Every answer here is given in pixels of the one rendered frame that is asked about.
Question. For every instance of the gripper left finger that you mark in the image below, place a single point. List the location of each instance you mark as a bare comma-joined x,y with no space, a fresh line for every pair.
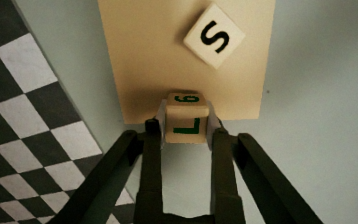
95,199

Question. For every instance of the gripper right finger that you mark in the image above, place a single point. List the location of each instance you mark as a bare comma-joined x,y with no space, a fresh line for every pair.
275,197

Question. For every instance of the tan flat mat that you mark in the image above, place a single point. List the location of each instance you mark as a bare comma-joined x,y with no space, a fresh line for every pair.
150,60

